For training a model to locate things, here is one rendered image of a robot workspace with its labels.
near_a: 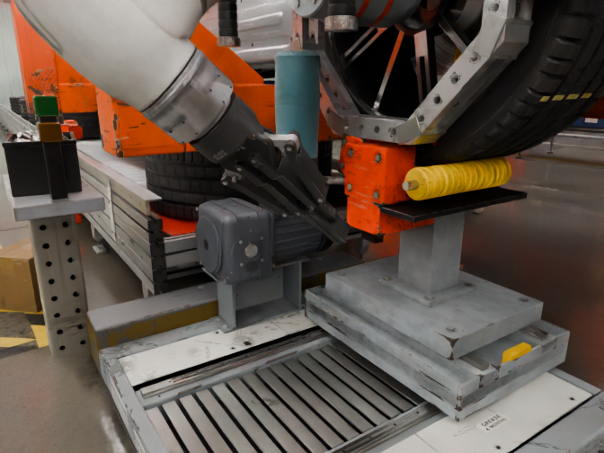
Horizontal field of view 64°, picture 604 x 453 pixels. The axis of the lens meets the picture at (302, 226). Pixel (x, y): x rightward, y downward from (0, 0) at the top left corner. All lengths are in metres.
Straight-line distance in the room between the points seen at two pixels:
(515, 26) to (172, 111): 0.49
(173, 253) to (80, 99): 1.86
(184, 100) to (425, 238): 0.70
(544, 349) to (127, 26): 0.97
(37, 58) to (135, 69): 2.60
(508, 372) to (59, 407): 0.95
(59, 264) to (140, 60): 0.92
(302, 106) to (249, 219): 0.29
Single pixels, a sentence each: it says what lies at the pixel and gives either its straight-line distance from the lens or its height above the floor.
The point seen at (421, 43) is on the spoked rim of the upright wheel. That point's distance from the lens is 1.00.
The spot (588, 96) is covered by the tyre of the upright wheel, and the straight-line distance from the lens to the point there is 0.97.
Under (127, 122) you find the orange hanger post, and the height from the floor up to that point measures 0.60.
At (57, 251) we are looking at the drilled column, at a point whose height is 0.29.
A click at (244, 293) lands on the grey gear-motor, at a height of 0.13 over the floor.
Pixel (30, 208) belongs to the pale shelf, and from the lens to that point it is 1.10.
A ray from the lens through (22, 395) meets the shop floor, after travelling 1.32.
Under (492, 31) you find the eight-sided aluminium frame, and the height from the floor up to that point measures 0.75.
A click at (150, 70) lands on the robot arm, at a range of 0.49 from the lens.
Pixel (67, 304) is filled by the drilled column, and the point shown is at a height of 0.14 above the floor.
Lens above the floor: 0.68
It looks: 17 degrees down
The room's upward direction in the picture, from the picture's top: straight up
